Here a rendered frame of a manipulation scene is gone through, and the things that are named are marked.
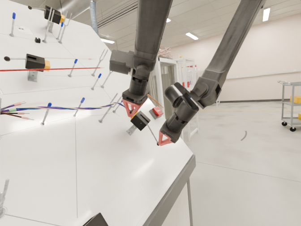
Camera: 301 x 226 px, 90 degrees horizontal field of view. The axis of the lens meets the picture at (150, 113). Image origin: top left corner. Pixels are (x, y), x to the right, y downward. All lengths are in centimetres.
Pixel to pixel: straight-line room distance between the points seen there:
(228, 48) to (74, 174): 54
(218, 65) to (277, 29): 816
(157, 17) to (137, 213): 47
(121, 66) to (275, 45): 823
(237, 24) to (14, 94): 66
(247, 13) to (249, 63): 790
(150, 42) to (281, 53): 825
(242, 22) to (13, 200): 70
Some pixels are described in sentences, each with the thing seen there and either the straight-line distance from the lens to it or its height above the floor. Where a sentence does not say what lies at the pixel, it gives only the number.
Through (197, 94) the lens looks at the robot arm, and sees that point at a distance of 45.
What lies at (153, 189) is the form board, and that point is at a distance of 56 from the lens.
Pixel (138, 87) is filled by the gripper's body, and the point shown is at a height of 124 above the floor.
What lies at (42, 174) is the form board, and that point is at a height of 107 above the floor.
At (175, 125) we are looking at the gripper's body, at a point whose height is 110.
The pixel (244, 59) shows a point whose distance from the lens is 849.
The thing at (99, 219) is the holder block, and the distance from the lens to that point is 35.
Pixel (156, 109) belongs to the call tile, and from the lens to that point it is 77.
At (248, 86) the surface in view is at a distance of 846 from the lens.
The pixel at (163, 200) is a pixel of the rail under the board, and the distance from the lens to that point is 57.
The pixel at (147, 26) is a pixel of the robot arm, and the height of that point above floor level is 135.
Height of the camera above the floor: 124
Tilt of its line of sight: 10 degrees down
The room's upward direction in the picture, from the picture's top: 6 degrees counter-clockwise
